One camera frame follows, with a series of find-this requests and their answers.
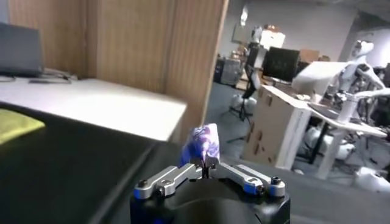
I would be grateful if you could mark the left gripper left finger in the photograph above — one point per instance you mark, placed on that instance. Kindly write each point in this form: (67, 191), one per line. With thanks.
(166, 181)

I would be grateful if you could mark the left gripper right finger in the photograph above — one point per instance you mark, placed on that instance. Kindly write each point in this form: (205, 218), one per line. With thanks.
(253, 181)

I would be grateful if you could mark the purple t-shirt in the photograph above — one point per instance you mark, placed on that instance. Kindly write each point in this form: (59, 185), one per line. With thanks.
(202, 143)

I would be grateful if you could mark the tall white cardboard box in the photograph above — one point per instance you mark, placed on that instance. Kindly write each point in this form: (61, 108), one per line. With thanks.
(274, 128)

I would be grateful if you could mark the white standing side desk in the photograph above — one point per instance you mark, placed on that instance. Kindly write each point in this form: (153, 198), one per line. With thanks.
(332, 152)

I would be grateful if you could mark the white table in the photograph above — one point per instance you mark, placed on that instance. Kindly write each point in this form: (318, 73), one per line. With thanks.
(106, 112)

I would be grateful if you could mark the glossy black table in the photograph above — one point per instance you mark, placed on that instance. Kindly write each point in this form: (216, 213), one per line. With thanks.
(61, 170)

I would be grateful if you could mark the black screen on tripod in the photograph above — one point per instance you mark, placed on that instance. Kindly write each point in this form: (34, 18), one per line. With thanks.
(280, 64)

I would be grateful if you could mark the white curved panel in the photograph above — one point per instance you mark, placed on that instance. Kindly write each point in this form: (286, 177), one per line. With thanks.
(317, 77)

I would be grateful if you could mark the wooden partition screen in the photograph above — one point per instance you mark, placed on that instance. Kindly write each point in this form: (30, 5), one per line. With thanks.
(137, 45)

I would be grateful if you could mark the black bar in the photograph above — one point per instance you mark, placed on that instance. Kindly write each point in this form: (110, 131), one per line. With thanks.
(48, 81)

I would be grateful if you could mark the yellow-green cloth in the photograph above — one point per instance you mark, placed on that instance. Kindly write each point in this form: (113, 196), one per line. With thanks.
(15, 124)

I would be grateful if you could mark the white humanoid robot black shoulders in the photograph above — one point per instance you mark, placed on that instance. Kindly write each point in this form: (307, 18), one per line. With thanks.
(362, 50)

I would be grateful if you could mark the black laptop device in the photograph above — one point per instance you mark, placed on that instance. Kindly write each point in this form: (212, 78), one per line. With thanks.
(18, 48)

